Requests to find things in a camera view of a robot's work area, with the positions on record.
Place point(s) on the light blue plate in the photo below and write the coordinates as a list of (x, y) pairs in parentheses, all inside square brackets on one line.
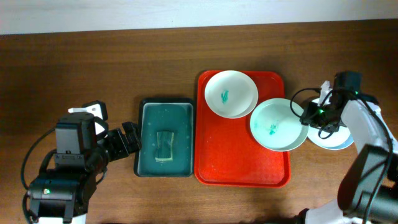
[(337, 141)]

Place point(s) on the red plastic tray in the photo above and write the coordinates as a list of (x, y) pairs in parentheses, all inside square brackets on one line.
[(226, 152)]

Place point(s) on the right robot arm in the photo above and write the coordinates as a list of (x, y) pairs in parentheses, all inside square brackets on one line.
[(362, 198)]

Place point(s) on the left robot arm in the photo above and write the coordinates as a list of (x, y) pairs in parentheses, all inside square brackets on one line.
[(67, 175)]

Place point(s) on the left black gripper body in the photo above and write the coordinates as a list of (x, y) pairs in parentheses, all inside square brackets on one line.
[(116, 145)]

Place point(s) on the light green plate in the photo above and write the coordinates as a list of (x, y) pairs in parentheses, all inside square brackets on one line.
[(275, 125)]

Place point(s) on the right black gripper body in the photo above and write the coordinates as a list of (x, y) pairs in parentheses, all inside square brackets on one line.
[(320, 117)]

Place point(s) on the white plate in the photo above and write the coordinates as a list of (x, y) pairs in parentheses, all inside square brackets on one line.
[(231, 94)]

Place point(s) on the green yellow sponge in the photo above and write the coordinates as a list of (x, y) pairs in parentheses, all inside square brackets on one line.
[(164, 152)]

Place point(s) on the dark green water tray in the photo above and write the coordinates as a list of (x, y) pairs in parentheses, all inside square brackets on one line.
[(166, 114)]

